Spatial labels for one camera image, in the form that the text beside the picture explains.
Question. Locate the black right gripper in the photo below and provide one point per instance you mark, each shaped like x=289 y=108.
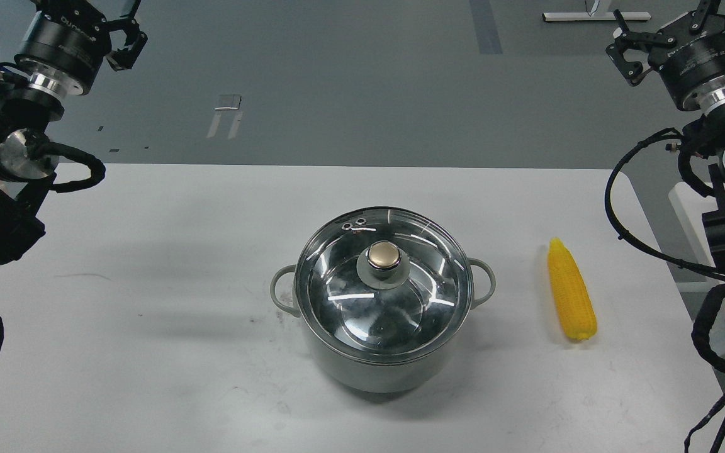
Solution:
x=685 y=61

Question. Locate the grey steel cooking pot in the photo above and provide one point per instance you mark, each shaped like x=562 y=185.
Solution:
x=373 y=377

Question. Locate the white floor stand base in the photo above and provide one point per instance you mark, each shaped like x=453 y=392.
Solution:
x=595 y=11

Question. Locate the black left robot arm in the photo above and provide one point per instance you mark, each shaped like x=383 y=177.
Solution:
x=31 y=164

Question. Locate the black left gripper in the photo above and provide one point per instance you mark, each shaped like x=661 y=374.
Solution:
x=69 y=36

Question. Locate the yellow corn cob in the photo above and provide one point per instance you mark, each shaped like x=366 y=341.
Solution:
x=573 y=305

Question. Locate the glass pot lid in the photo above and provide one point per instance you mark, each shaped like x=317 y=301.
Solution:
x=384 y=285

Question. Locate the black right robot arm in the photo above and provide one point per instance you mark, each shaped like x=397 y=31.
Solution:
x=700 y=147

